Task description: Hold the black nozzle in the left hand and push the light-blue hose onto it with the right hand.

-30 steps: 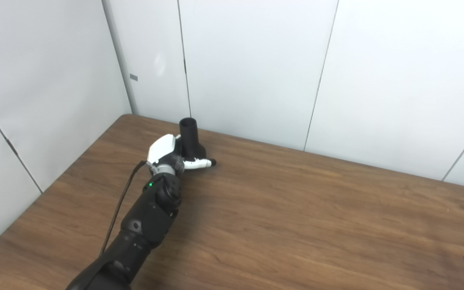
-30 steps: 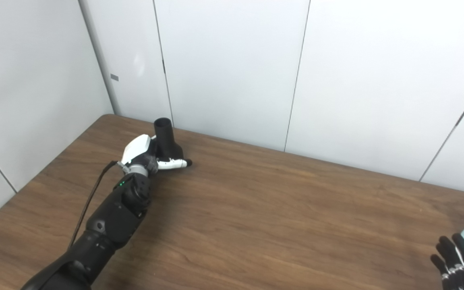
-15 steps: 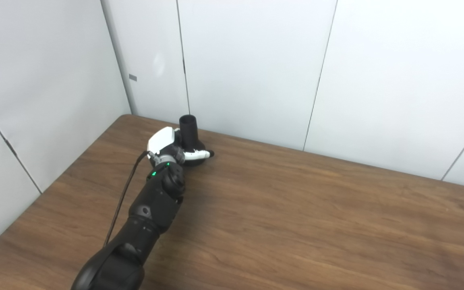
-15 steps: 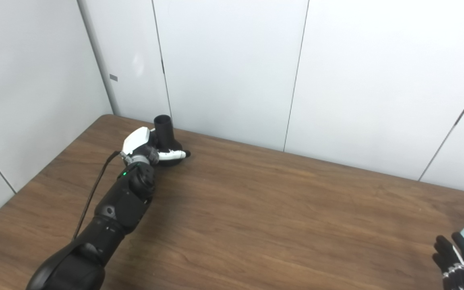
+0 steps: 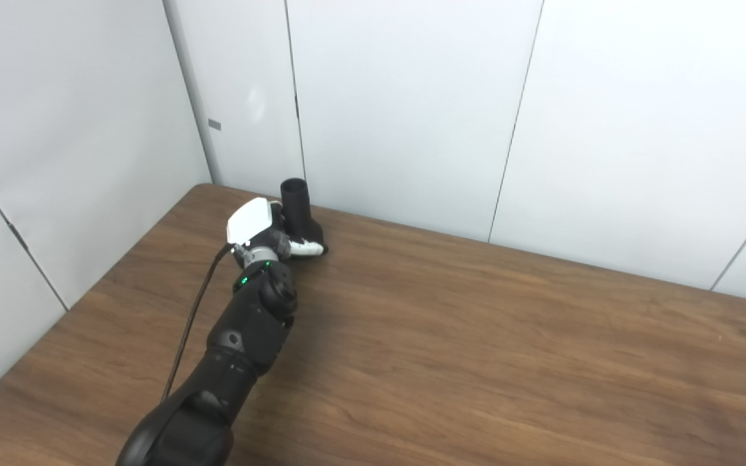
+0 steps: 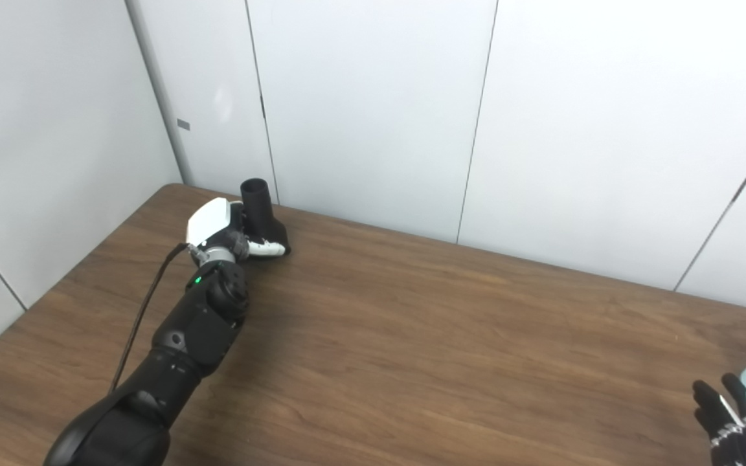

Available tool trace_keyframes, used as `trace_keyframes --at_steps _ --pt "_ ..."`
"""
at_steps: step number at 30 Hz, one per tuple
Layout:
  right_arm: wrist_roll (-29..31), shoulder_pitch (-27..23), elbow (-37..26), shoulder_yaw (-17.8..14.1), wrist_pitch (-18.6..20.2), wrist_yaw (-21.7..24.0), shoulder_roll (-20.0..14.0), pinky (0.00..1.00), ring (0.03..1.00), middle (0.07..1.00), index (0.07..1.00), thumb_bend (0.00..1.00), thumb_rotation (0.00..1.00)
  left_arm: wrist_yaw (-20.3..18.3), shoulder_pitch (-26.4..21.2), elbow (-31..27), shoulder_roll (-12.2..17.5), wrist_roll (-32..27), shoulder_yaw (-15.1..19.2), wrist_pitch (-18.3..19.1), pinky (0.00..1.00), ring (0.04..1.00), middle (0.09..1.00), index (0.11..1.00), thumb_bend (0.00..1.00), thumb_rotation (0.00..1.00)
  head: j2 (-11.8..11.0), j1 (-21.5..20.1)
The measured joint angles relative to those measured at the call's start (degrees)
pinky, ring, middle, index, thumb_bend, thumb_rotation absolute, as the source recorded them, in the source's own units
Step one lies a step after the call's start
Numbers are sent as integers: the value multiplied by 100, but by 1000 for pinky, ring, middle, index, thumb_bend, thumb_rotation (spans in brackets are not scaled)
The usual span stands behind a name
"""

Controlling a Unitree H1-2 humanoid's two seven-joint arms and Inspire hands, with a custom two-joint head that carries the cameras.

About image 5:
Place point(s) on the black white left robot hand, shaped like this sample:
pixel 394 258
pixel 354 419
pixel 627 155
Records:
pixel 250 220

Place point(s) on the black funnel-shaped nozzle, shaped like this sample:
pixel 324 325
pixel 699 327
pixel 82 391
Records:
pixel 298 207

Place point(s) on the small grey wall sticker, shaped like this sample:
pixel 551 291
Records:
pixel 215 124

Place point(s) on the grey wall corner post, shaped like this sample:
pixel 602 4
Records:
pixel 193 97

